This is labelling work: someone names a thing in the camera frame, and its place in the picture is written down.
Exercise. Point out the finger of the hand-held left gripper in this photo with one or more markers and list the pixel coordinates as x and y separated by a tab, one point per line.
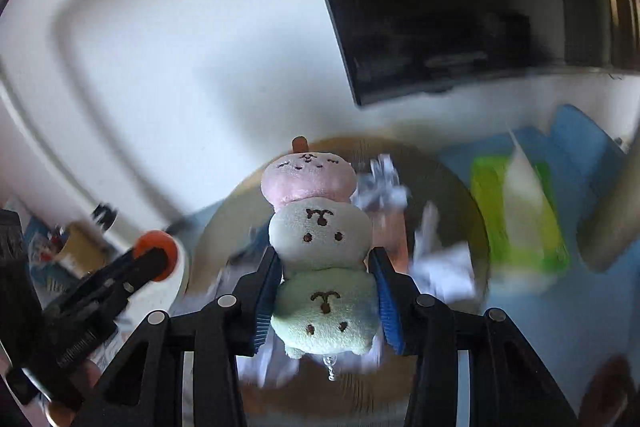
135	274

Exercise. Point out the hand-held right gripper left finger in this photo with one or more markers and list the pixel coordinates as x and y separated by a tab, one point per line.
267	297

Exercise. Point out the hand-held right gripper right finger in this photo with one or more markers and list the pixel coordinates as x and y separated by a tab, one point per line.
387	302

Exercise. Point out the small orange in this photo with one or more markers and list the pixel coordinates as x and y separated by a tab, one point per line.
155	239

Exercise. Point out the pink white green plush toy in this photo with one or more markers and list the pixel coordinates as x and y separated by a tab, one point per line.
320	232

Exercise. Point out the woven straw basket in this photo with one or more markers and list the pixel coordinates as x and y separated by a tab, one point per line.
450	187

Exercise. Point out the person's left hand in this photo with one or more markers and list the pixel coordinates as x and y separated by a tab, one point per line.
92	374

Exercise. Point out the blue white printed packet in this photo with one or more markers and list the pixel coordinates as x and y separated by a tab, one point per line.
42	252

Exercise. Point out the dark brown round object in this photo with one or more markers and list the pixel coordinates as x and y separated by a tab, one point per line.
615	392

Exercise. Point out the blue mat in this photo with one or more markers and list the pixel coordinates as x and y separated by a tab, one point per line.
585	137

